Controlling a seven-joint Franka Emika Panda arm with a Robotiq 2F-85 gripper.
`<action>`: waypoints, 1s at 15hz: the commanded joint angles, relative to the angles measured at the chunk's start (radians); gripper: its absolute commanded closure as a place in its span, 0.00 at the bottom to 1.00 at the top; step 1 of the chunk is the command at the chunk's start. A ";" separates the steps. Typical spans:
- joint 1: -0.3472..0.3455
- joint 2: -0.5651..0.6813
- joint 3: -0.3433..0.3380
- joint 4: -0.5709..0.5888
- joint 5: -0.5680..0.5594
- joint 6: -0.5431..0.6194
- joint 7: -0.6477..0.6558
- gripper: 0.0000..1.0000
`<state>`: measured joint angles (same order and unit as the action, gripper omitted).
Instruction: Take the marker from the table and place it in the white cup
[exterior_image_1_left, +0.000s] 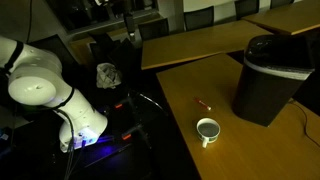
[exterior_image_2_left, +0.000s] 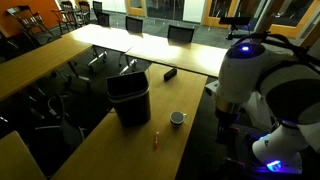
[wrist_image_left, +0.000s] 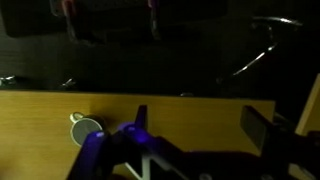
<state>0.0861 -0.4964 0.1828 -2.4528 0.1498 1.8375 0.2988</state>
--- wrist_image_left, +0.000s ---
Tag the dark office chair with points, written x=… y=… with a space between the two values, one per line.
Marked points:
x=270 y=24

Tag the white cup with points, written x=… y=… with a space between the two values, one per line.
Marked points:
x=82 y=125

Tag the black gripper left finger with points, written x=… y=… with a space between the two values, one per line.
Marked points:
x=141 y=117

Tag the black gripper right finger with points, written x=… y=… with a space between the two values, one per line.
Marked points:
x=255 y=126

